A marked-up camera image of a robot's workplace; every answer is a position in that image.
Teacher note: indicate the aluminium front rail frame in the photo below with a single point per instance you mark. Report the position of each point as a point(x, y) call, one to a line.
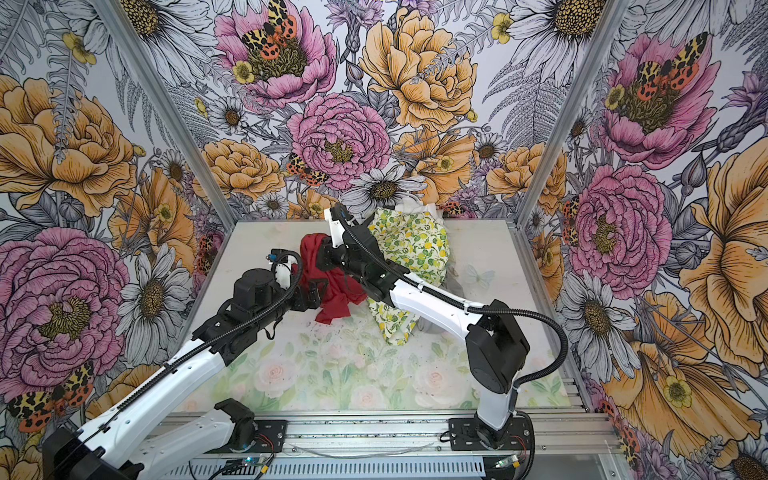
point(344, 435)

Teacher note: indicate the white cloth at back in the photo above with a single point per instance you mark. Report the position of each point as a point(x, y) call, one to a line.
point(408, 207)

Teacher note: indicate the lemon print cloth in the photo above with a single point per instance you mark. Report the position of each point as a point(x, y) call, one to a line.
point(419, 242)

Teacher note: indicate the dark red cloth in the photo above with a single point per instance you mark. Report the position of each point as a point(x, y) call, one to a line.
point(337, 291)

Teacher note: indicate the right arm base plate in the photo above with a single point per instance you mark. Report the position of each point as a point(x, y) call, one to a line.
point(471, 434)

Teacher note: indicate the aluminium corner post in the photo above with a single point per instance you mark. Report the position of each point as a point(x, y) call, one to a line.
point(599, 48)
point(139, 61)

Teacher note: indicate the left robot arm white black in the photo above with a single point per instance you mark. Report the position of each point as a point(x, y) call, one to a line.
point(120, 443)

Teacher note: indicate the white ventilated cable duct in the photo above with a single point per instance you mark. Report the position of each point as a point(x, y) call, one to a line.
point(461, 467)

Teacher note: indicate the right aluminium corner post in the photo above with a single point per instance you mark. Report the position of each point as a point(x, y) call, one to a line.
point(599, 48)

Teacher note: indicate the left aluminium corner post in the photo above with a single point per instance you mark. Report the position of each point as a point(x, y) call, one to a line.
point(139, 61)

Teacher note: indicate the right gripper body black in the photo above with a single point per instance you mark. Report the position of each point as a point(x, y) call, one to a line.
point(332, 257)

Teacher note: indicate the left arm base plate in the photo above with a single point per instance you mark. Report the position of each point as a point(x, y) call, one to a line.
point(257, 436)

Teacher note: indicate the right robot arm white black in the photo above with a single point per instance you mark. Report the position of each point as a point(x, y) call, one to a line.
point(495, 343)

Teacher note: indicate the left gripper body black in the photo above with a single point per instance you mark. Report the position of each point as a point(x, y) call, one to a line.
point(299, 303)

